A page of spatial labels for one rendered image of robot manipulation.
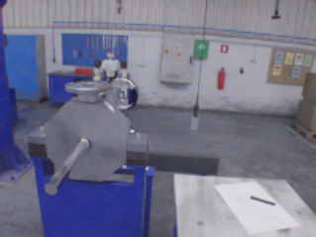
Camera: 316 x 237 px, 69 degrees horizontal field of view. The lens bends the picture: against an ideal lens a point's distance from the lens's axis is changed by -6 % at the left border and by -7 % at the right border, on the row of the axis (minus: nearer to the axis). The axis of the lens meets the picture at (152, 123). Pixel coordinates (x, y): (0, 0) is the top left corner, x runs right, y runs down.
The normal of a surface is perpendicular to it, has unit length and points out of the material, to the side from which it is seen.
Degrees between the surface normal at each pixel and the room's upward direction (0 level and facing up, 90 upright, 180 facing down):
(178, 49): 90
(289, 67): 90
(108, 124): 90
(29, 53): 90
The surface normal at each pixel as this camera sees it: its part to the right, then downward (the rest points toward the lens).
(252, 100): -0.07, 0.31
